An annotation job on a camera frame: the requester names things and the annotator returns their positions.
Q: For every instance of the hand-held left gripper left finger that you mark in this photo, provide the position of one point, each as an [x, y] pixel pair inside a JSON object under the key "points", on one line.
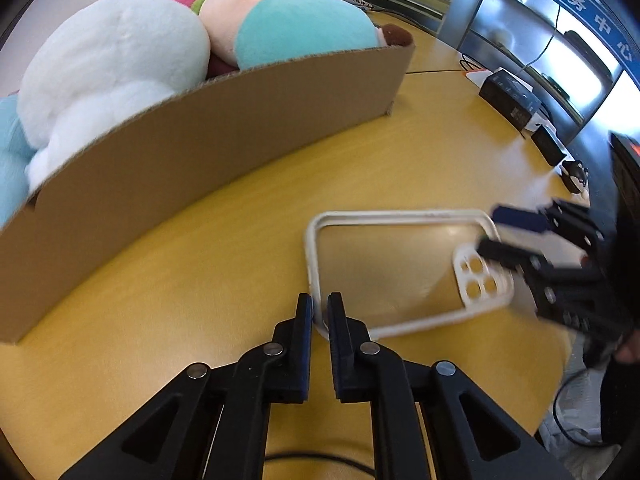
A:
{"points": [[302, 340]]}

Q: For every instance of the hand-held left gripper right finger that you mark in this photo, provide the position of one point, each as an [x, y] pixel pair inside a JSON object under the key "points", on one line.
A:
{"points": [[336, 340]]}

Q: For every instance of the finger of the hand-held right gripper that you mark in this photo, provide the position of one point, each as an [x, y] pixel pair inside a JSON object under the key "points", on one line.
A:
{"points": [[505, 255], [520, 220]]}

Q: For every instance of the clear white-rimmed phone case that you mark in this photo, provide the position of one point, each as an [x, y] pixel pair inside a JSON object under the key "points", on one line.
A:
{"points": [[312, 265]]}

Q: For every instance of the brown cardboard box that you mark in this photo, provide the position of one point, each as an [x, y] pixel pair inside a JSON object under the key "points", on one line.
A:
{"points": [[200, 150]]}

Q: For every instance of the teal peach plush toy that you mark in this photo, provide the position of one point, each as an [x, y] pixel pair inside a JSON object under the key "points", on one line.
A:
{"points": [[300, 30]]}

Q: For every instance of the light blue white plush toy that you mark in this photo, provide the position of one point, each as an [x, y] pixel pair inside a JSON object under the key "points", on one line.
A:
{"points": [[115, 60]]}

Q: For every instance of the wooden desktop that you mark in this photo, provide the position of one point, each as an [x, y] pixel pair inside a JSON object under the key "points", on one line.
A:
{"points": [[225, 285]]}

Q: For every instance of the person's right hand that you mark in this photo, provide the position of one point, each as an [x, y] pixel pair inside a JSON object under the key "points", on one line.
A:
{"points": [[631, 347]]}

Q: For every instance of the small black gadget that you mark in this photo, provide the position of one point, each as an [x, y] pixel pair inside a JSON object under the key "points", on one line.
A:
{"points": [[574, 175]]}

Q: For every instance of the small black box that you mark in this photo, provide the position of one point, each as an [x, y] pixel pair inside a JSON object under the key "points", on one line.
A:
{"points": [[547, 144]]}

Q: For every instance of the black product box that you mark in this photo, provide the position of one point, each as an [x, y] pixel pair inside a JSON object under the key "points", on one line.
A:
{"points": [[507, 97]]}

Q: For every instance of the white orange packet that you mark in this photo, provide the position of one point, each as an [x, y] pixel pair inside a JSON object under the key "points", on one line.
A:
{"points": [[475, 74]]}

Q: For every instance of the glass partition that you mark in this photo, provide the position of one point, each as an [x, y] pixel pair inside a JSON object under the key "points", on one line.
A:
{"points": [[525, 35]]}

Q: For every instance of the light grey cloth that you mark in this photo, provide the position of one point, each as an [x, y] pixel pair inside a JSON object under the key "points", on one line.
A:
{"points": [[575, 447]]}

